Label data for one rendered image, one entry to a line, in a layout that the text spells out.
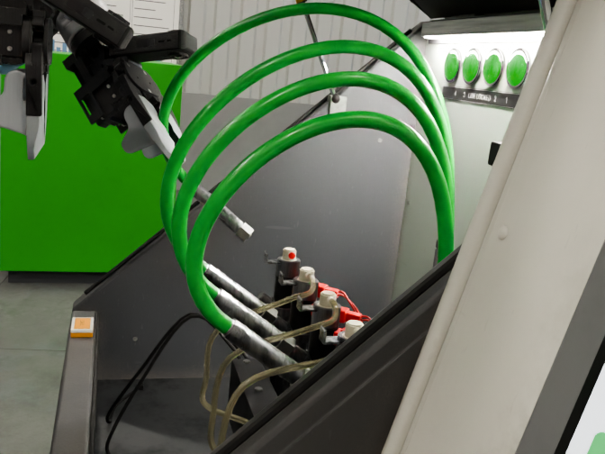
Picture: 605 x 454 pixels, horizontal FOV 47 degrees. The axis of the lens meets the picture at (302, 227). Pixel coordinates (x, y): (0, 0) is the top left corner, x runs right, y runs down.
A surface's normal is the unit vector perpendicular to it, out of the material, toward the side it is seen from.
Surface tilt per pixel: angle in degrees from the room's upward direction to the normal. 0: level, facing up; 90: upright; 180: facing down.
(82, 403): 0
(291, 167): 90
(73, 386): 0
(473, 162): 90
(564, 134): 76
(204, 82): 90
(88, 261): 90
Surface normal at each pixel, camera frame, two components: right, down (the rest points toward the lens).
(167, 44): -0.30, 0.00
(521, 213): -0.91, -0.27
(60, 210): 0.26, 0.24
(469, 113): -0.96, -0.04
